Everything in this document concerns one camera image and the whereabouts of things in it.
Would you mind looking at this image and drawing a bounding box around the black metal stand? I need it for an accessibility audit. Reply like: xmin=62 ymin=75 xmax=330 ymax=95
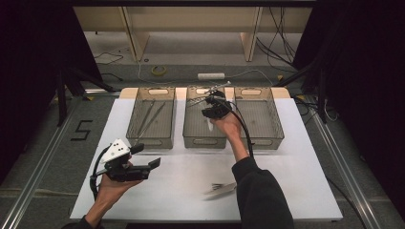
xmin=273 ymin=60 xmax=330 ymax=124
xmin=56 ymin=66 xmax=117 ymax=127

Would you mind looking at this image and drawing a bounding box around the transparent grey plastic bin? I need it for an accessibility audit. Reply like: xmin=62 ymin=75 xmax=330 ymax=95
xmin=233 ymin=86 xmax=286 ymax=151
xmin=182 ymin=85 xmax=229 ymax=150
xmin=125 ymin=86 xmax=177 ymax=150

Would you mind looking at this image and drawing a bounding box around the metal chopstick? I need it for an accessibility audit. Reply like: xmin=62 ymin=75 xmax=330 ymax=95
xmin=139 ymin=101 xmax=167 ymax=138
xmin=137 ymin=99 xmax=157 ymax=138

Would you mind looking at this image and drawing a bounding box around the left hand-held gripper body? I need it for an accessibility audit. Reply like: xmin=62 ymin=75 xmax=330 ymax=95
xmin=100 ymin=138 xmax=151 ymax=183

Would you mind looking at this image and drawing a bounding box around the beige wooden shelf unit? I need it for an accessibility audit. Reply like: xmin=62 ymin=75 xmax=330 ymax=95
xmin=74 ymin=6 xmax=313 ymax=63

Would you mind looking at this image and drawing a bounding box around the person's left hand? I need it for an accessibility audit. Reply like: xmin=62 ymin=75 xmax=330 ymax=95
xmin=95 ymin=175 xmax=143 ymax=213

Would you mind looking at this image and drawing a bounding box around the yellow tape roll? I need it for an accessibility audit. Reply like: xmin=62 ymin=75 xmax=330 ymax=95
xmin=151 ymin=65 xmax=167 ymax=77

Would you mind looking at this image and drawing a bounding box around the thin black floor cable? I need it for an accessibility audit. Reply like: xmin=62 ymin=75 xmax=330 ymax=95
xmin=94 ymin=51 xmax=124 ymax=65

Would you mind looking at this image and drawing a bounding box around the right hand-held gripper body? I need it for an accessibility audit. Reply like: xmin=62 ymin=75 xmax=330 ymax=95
xmin=201 ymin=97 xmax=233 ymax=120

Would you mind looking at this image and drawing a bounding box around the aluminium floor rail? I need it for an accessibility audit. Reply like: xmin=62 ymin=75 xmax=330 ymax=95
xmin=305 ymin=104 xmax=383 ymax=229
xmin=0 ymin=94 xmax=84 ymax=229

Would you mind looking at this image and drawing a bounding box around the white floor cable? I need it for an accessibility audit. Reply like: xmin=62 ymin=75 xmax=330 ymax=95
xmin=137 ymin=58 xmax=275 ymax=87

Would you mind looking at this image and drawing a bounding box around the black curtain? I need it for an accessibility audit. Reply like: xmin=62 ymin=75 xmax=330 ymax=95
xmin=0 ymin=0 xmax=103 ymax=182
xmin=292 ymin=0 xmax=405 ymax=219

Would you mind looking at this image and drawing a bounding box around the white power strip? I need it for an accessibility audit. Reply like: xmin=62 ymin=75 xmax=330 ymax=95
xmin=197 ymin=73 xmax=225 ymax=81

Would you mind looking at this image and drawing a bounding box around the bundle of black cables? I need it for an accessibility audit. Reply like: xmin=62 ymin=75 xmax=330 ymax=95
xmin=256 ymin=6 xmax=299 ymax=73

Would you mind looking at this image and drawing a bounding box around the person's right hand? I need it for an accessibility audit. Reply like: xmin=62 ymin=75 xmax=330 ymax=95
xmin=209 ymin=111 xmax=245 ymax=143

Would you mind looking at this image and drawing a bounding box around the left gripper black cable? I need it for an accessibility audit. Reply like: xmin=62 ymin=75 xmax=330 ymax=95
xmin=89 ymin=146 xmax=111 ymax=201

